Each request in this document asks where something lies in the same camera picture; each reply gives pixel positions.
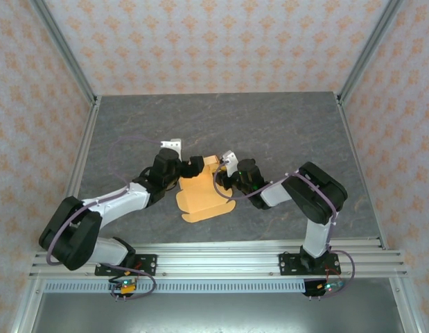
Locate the aluminium table side rail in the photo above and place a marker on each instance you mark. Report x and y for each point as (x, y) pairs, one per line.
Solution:
(87, 138)
(352, 145)

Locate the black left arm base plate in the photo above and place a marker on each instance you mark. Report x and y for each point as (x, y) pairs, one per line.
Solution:
(148, 263)

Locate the aluminium table edge rail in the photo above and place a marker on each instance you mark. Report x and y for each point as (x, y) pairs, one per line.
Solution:
(217, 245)

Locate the wide aluminium base rail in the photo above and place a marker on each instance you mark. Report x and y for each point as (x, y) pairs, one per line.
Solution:
(217, 265)

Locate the aluminium frame post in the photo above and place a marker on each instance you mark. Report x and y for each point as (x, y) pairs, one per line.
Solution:
(370, 52)
(65, 52)

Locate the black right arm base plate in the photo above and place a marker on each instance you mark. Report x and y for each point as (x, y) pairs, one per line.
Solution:
(290, 263)

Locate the orange paper box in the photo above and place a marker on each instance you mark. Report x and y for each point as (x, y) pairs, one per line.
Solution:
(197, 204)

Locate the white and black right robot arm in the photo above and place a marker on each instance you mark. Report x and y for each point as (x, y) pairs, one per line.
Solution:
(318, 239)

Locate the grey metal panel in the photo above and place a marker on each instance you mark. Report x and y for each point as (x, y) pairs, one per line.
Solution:
(214, 312)

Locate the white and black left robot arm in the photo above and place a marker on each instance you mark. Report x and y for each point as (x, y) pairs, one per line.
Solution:
(113, 203)

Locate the aluminium lower frame bar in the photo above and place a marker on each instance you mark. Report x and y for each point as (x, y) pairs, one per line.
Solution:
(25, 312)
(404, 305)

